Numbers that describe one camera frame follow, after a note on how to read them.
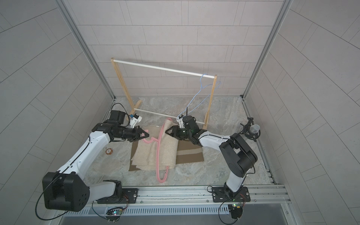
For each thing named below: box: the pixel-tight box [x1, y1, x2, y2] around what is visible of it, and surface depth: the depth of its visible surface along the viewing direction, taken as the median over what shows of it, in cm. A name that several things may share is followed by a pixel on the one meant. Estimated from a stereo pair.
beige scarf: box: [131, 119, 179, 171], surface depth 84 cm
